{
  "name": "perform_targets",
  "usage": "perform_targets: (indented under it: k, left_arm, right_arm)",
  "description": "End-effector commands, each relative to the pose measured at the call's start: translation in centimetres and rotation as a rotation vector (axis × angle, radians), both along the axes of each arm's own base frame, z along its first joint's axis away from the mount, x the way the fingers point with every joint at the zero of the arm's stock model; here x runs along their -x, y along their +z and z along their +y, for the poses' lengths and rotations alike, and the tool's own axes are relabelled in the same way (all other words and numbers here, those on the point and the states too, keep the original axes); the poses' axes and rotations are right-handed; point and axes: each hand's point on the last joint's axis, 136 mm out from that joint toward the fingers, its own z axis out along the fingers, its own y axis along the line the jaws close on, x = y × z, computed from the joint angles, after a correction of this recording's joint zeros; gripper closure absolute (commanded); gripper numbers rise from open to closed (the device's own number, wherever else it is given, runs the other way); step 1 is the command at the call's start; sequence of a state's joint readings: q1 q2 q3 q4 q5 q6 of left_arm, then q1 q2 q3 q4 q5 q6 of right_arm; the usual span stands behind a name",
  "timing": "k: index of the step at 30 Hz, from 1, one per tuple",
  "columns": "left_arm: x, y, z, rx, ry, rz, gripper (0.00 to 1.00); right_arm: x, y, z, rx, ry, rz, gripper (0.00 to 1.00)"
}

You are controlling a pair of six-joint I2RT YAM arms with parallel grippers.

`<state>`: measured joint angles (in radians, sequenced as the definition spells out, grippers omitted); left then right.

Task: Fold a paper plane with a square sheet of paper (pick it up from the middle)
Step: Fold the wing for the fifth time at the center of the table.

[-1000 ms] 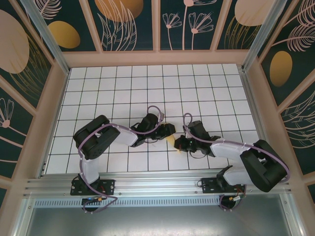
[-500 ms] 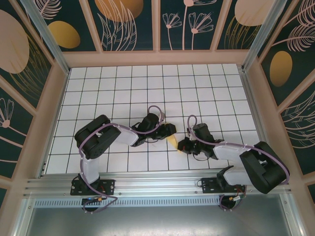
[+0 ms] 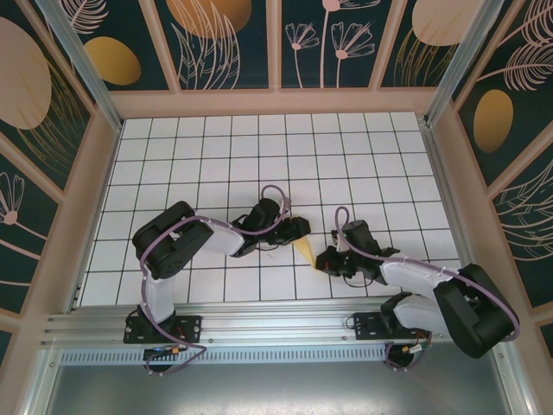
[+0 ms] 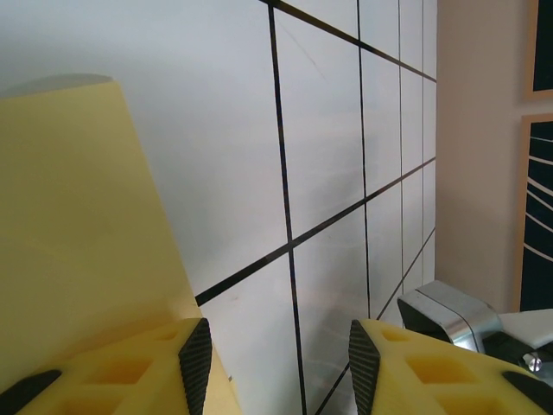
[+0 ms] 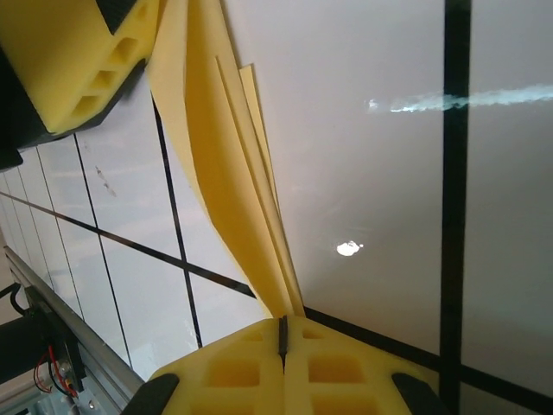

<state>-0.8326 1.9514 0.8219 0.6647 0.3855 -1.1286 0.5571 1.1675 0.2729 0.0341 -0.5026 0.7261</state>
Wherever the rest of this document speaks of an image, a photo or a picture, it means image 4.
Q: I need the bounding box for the yellow cloth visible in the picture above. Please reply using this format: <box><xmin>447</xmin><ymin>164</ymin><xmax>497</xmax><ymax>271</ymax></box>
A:
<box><xmin>0</xmin><ymin>73</ymin><xmax>243</xmax><ymax>415</ymax></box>

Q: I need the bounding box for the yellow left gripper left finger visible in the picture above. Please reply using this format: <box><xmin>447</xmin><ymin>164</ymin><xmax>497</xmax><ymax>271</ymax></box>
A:
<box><xmin>0</xmin><ymin>317</ymin><xmax>214</xmax><ymax>415</ymax></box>

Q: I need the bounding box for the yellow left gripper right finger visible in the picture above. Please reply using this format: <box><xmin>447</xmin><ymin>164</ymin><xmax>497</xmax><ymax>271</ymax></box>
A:
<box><xmin>348</xmin><ymin>318</ymin><xmax>553</xmax><ymax>415</ymax></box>

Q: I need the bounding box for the silver metal bracket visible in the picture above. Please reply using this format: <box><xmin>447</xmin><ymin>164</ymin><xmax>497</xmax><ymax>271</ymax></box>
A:
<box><xmin>396</xmin><ymin>279</ymin><xmax>505</xmax><ymax>354</ymax></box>

